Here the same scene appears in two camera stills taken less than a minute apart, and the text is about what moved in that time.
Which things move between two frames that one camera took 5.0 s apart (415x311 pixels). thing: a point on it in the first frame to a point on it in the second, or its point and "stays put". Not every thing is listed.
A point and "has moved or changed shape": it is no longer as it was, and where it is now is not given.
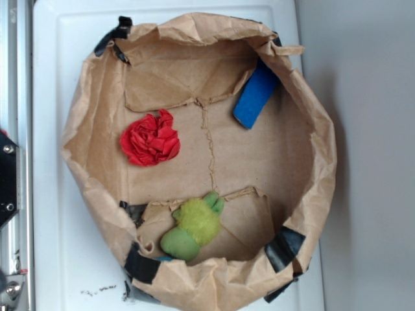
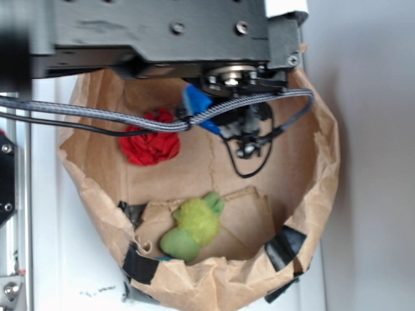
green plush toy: x=198 y=223 stays put
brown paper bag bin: x=276 y=181 stays put
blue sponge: x=257 y=96 has moved or changed shape
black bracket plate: x=8 y=178 stays put
